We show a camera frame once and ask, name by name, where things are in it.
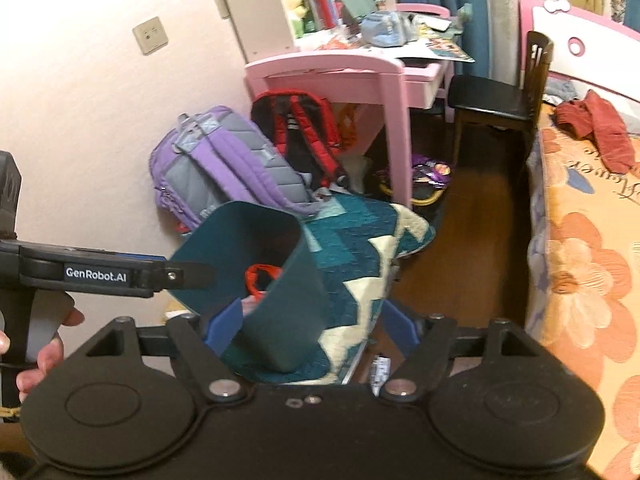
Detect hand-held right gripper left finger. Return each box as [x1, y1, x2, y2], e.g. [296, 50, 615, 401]
[75, 300, 249, 404]

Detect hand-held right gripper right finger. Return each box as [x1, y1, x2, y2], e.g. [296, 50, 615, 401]
[378, 300, 552, 404]

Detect purple white wrapper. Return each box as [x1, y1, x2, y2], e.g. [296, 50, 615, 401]
[371, 355, 391, 392]

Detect red plastic bag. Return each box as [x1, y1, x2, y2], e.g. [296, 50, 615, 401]
[244, 263, 282, 303]

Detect dark green plastic bin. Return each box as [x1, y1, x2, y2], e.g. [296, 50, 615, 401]
[169, 201, 333, 373]

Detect person's left hand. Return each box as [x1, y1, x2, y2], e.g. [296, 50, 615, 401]
[15, 309, 86, 405]

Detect teal patchwork quilt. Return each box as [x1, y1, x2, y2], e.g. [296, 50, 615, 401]
[220, 194, 436, 386]

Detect purple grey backpack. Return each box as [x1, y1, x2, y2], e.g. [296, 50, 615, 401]
[148, 106, 326, 233]

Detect purple snack bag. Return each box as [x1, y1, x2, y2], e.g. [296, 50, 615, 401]
[412, 156, 453, 191]

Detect black red backpack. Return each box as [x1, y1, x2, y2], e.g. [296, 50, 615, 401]
[250, 90, 348, 196]

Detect orange floral bedsheet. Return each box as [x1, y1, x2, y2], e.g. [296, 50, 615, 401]
[525, 105, 640, 476]

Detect dark wooden chair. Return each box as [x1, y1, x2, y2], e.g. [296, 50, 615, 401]
[446, 31, 555, 171]

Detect pink desk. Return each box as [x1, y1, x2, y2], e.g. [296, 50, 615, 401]
[244, 3, 457, 211]

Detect white paper sheets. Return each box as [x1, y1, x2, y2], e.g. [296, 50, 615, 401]
[390, 42, 451, 61]

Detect white bookshelf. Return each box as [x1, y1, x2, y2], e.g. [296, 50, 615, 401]
[210, 0, 396, 63]

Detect orange snack packet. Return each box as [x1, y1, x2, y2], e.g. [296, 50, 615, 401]
[325, 30, 358, 51]

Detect colourful magazine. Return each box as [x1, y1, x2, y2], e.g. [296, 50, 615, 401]
[425, 35, 476, 63]

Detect red garment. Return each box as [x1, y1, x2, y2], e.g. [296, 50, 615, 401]
[555, 90, 638, 176]

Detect light blue pillow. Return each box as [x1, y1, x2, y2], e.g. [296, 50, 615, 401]
[545, 77, 583, 106]

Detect yellow plush toy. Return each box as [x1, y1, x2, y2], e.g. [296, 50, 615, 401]
[280, 0, 306, 36]

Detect white tree print curtain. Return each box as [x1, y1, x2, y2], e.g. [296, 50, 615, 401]
[482, 0, 626, 86]

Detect bed with floral orange cover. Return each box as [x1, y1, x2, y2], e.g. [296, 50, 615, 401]
[517, 0, 640, 480]

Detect beige wall socket plate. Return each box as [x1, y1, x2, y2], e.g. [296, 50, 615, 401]
[132, 16, 169, 56]

